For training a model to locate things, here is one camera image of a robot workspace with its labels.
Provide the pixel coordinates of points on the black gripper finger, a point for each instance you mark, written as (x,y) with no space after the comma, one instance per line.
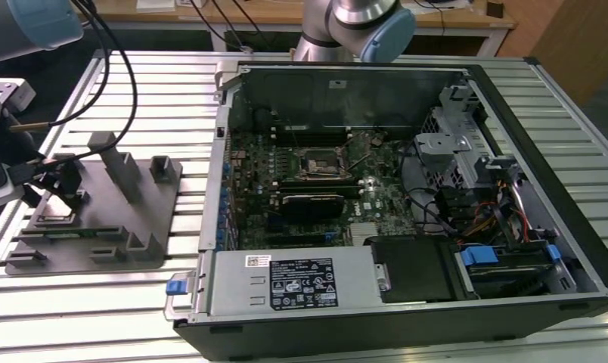
(69,181)

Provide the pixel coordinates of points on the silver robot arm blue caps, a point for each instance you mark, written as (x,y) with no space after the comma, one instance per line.
(349,15)

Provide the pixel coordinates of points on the CPU socket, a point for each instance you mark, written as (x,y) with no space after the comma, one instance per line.
(321,162)

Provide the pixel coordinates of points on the green RAM stick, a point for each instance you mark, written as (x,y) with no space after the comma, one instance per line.
(72,234)

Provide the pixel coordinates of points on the grey plastic parts rack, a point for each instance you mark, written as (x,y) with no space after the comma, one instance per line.
(108,227)

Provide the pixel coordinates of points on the blue power supply latch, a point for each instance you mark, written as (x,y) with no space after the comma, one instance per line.
(177,287)

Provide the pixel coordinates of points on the green motherboard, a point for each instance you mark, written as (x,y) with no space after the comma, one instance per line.
(256,177)

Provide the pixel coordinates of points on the grey power supply unit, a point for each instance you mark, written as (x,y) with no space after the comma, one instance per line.
(229,280)

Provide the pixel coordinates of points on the white QR code sticker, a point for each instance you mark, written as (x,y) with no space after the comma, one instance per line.
(257,261)

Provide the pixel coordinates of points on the grey case latch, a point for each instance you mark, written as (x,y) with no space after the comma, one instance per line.
(226,69)

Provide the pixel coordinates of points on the black expansion slot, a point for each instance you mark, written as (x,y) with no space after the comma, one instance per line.
(294,239)

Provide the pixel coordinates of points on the black graphics card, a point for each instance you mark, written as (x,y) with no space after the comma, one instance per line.
(312,211)

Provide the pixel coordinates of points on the white cardboard box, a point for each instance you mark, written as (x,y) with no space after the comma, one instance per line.
(156,4)

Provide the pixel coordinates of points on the small white box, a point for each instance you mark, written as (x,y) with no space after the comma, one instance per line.
(190,3)

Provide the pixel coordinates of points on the black power supply label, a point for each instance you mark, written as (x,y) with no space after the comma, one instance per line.
(301,283)

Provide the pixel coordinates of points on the silver finned heatsink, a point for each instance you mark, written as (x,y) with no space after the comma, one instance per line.
(365,234)

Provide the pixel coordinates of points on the round coin battery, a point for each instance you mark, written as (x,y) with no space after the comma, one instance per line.
(377,140)

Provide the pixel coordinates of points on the black open PC case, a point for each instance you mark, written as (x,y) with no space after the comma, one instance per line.
(335,336)

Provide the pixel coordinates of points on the silver metal latch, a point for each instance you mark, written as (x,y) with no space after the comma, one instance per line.
(383,278)

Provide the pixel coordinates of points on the black plastic cover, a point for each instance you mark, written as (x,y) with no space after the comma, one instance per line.
(420,268)

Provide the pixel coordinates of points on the perforated metal drive cage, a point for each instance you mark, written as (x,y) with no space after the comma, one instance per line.
(443,145)

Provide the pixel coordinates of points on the wooden desk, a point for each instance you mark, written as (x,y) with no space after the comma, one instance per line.
(465,19)

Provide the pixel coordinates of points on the black hard disk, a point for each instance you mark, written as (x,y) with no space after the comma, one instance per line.
(511,278)

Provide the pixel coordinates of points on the small brown box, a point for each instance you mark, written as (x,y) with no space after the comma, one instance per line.
(495,9)

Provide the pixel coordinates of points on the blue plastic clip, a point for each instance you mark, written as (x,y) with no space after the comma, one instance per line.
(552,252)

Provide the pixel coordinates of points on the wooden cabinet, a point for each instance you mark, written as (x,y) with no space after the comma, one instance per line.
(576,38)

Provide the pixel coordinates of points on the grey camera bracket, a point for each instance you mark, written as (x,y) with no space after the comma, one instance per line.
(11,92)

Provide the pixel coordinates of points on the grey plastic bracket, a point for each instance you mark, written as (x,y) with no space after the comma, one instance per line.
(496,164)

